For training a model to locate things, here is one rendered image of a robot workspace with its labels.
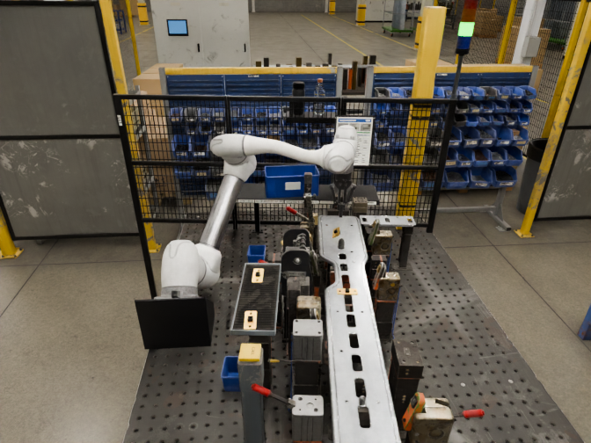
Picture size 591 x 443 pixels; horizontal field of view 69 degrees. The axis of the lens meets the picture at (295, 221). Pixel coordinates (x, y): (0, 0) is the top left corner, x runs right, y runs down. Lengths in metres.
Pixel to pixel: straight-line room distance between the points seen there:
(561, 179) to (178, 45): 6.28
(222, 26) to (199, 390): 7.03
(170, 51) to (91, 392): 6.45
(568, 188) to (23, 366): 4.55
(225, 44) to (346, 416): 7.40
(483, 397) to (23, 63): 3.48
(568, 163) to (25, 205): 4.67
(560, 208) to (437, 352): 2.96
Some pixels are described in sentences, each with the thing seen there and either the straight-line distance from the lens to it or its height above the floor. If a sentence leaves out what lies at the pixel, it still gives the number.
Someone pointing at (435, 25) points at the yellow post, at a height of 1.91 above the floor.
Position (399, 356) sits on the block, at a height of 1.03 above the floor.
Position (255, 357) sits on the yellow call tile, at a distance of 1.30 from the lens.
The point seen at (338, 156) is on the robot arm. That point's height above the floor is 1.49.
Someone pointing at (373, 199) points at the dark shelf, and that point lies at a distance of 2.49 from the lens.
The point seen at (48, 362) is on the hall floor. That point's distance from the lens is 3.25.
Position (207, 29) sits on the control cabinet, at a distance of 8.24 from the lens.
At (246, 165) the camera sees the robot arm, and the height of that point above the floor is 1.30.
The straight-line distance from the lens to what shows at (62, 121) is 3.79.
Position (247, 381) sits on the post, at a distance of 1.36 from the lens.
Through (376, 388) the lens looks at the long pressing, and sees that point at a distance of 1.46.
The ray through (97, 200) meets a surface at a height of 0.49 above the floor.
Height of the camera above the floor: 2.10
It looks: 29 degrees down
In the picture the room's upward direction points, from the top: 1 degrees clockwise
